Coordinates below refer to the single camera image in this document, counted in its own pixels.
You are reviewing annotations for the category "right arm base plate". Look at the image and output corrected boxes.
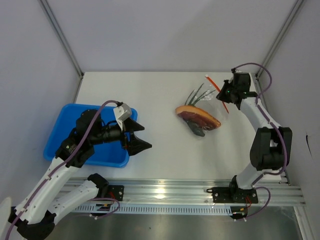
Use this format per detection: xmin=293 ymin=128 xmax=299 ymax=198
xmin=206 ymin=187 xmax=259 ymax=204

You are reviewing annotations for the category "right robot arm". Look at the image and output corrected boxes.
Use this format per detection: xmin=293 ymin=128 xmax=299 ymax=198
xmin=212 ymin=70 xmax=293 ymax=203

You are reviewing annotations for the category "white slotted cable duct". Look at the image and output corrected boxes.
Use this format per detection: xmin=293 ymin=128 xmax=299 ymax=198
xmin=72 ymin=203 xmax=232 ymax=216

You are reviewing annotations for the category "green toy scallion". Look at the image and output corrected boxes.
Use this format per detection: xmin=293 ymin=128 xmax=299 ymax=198
xmin=184 ymin=83 xmax=217 ymax=107

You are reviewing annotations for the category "clear zip bag orange zipper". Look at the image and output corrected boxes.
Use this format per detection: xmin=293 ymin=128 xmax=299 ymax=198
xmin=177 ymin=75 xmax=230 ymax=134

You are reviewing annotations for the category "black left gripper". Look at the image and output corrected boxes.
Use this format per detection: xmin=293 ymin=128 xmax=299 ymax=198
xmin=89 ymin=116 xmax=152 ymax=155

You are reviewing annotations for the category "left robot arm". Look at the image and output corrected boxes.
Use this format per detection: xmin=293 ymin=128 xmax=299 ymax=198
xmin=8 ymin=107 xmax=152 ymax=240

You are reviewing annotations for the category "grey toy fish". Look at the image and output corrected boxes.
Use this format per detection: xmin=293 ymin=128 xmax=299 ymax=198
xmin=185 ymin=120 xmax=205 ymax=137

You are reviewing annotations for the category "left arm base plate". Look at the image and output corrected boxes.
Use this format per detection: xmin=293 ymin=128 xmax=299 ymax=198
xmin=105 ymin=185 xmax=125 ymax=202

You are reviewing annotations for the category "blue plastic bin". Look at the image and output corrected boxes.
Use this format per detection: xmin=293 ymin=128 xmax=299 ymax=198
xmin=43 ymin=103 xmax=130 ymax=168

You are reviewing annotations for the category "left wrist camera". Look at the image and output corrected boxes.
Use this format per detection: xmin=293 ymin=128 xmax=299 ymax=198
xmin=113 ymin=102 xmax=132 ymax=131

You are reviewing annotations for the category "aluminium mounting rail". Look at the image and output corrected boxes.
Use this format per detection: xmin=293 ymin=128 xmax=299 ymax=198
xmin=59 ymin=179 xmax=307 ymax=206

